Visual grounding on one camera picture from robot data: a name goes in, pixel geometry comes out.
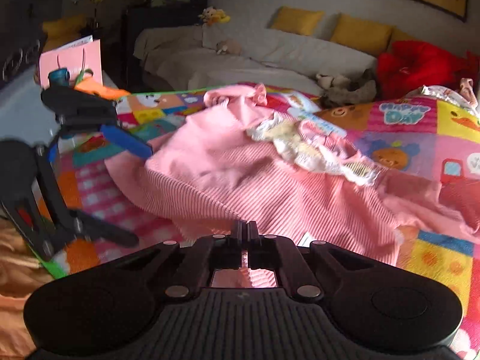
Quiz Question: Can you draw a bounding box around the pink ribbed garment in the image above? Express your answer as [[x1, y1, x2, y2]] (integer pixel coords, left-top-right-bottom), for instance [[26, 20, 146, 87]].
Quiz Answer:
[[106, 85, 479, 264]]

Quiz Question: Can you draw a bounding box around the orange blanket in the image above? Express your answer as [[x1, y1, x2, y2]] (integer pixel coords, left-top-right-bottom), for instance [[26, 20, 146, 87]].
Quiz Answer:
[[0, 219, 52, 359]]

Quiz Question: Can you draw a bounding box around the pink paper bag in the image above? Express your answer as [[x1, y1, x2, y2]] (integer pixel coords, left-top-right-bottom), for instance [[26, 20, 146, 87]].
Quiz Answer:
[[38, 36, 103, 88]]

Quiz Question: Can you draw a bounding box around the white covered sofa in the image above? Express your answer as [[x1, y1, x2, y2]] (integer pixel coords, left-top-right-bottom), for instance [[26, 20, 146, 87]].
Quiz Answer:
[[133, 24, 377, 94]]

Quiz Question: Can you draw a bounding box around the small beige plush toy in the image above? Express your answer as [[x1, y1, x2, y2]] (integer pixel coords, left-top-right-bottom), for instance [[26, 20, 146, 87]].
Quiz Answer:
[[216, 39, 242, 56]]

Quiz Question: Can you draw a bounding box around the yellow plush duck toy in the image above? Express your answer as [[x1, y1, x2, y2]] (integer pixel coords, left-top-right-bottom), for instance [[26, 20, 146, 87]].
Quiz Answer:
[[199, 7, 231, 26]]

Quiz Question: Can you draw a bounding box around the grey dotted plush toy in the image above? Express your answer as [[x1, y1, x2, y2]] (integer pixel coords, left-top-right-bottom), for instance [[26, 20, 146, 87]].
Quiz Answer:
[[316, 68, 377, 107]]

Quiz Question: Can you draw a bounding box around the colourful cartoon play mat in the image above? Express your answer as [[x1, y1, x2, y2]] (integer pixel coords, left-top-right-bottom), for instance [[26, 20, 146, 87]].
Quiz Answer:
[[24, 91, 479, 359]]

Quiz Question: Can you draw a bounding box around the yellow cushion left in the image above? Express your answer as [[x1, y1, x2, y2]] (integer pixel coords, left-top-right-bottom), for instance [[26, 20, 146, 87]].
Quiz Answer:
[[270, 7, 325, 36]]

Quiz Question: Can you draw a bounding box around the yellow cushion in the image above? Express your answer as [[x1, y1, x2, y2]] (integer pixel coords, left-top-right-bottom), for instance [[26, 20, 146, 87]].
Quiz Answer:
[[270, 7, 325, 36], [330, 13, 394, 57]]

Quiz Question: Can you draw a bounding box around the red plush cushion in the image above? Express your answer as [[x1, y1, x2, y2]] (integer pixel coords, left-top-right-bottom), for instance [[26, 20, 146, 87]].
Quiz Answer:
[[376, 40, 479, 100]]

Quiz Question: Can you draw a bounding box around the yellow cushion right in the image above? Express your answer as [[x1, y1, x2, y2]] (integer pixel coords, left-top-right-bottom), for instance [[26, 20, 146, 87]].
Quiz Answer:
[[330, 13, 394, 57]]

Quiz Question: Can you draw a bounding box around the floral folded cloth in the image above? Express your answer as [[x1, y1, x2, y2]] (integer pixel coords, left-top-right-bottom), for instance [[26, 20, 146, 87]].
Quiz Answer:
[[405, 78, 479, 117]]

